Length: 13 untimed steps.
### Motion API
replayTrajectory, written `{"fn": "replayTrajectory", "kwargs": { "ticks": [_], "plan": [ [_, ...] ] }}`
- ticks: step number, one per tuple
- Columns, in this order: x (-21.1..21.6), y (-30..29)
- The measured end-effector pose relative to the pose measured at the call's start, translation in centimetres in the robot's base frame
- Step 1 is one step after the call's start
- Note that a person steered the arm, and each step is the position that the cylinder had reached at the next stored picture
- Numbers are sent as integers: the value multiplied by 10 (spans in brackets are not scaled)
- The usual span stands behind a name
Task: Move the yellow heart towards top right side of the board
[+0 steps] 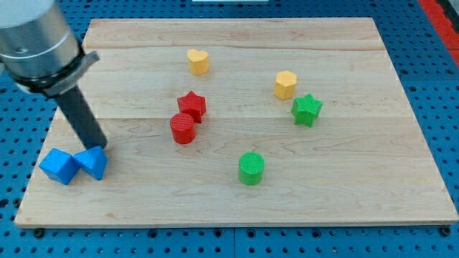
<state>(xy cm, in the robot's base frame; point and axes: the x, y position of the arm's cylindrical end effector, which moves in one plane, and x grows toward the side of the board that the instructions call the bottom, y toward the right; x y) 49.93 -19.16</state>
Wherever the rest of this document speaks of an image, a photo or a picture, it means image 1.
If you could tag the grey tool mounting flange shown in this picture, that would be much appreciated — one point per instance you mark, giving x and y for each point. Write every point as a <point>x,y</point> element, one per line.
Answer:
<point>61,81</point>

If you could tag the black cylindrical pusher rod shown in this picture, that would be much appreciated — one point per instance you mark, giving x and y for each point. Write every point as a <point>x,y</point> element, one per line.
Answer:
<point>79,115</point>

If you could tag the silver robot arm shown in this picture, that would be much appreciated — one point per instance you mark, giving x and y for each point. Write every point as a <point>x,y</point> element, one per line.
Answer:
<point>42,55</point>

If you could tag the yellow heart block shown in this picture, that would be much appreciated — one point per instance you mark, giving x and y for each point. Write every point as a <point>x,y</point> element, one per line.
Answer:
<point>198,61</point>

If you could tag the wooden board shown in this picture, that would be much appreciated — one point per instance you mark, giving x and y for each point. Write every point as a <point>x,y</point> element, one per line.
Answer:
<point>364,162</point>

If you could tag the blue triangular block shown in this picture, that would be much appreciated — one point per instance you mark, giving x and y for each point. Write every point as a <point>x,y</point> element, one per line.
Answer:
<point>93,161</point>

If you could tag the blue cube block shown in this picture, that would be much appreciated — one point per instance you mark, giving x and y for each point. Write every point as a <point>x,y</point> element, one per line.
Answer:
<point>59,166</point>

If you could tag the red cylinder block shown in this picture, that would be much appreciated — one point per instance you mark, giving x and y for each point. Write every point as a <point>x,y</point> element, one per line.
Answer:
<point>182,128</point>

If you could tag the red star block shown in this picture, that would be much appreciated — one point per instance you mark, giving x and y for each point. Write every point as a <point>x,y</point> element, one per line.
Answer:
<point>194,105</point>

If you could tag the green cylinder block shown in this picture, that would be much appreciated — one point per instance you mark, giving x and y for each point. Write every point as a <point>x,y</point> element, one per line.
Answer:
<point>251,168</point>

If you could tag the yellow hexagon block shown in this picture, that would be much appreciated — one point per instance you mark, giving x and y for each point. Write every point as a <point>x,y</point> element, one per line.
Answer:
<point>285,84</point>

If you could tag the green star block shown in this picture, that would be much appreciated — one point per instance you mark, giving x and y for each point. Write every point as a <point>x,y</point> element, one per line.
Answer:
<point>305,110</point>

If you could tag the red tape strip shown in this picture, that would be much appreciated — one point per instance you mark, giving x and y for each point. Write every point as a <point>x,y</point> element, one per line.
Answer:
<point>436,12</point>

